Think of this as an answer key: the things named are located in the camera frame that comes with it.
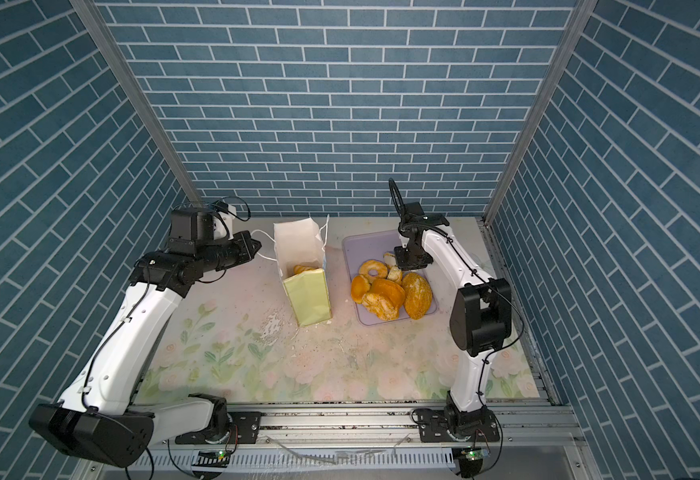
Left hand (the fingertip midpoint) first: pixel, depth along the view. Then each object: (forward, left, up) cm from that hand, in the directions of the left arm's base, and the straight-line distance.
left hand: (264, 242), depth 72 cm
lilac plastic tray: (+24, -24, -31) cm, 46 cm away
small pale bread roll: (+6, -35, -23) cm, 43 cm away
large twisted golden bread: (-4, -31, -21) cm, 38 cm away
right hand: (+7, -38, -17) cm, 42 cm away
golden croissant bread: (+11, -3, -26) cm, 28 cm away
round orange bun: (+3, -24, -26) cm, 36 cm away
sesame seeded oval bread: (-1, -42, -24) cm, 48 cm away
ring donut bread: (+13, -27, -29) cm, 41 cm away
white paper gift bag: (+13, -4, -20) cm, 25 cm away
